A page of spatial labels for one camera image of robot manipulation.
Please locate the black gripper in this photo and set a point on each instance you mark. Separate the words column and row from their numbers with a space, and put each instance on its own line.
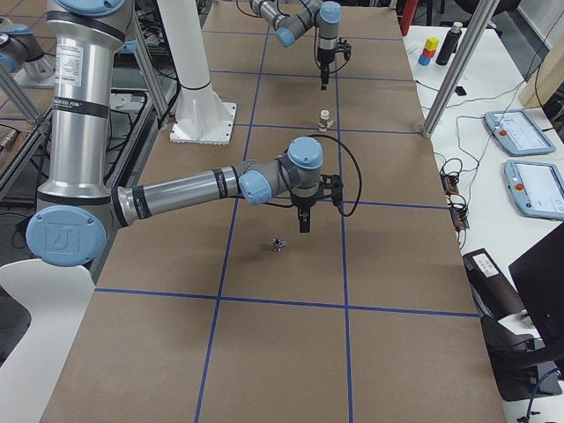
column 303, row 205
column 324, row 58

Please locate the small grey pipe fitting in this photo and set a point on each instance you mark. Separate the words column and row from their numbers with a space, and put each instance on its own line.
column 277, row 245

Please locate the white PPR valve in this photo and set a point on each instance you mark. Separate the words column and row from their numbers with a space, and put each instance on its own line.
column 325, row 121

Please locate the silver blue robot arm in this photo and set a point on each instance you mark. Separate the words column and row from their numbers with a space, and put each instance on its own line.
column 76, row 212
column 304, row 20

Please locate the blue cube block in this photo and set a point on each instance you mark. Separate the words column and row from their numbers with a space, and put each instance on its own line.
column 424, row 61

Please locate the red cube block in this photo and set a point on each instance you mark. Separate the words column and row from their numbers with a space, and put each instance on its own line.
column 428, row 54

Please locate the yellow cube block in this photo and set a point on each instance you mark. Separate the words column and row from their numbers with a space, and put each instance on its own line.
column 431, row 45

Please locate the black water bottle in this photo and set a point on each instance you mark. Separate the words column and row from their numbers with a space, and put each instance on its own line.
column 449, row 44

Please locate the orange circuit board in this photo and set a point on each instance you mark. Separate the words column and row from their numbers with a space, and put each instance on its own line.
column 449, row 183

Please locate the upper blue teach pendant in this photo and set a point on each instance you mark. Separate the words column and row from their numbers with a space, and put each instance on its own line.
column 517, row 133

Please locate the blue teach pendant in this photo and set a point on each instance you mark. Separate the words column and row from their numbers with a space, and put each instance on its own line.
column 536, row 188
column 517, row 133

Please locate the lower blue teach pendant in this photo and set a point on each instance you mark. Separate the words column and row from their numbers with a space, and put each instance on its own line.
column 536, row 188

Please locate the black monitor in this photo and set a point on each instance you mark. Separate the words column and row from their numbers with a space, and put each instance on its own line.
column 538, row 277

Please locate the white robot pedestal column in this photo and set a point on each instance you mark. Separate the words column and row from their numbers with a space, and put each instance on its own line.
column 200, row 115

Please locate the aluminium frame post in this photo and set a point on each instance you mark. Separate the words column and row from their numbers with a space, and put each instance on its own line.
column 466, row 47

